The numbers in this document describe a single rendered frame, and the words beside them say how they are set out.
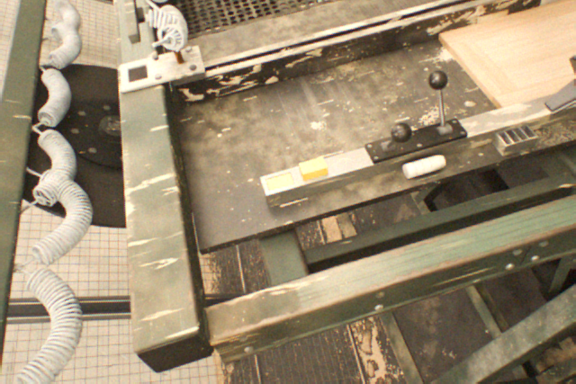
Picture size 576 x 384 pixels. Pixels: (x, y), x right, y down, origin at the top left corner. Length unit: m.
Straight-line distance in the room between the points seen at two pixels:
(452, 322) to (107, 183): 1.98
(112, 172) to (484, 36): 1.17
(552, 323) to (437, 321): 1.41
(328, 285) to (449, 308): 2.08
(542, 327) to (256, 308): 0.99
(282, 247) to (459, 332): 1.98
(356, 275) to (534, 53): 0.73
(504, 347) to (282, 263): 0.93
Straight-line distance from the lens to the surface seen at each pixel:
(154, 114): 1.05
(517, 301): 2.58
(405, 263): 0.81
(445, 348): 2.89
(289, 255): 0.91
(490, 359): 1.69
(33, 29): 2.06
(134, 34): 1.00
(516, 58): 1.25
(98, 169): 1.63
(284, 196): 0.92
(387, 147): 0.94
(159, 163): 0.94
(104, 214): 1.51
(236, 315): 0.78
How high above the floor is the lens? 2.11
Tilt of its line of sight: 29 degrees down
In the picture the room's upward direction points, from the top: 83 degrees counter-clockwise
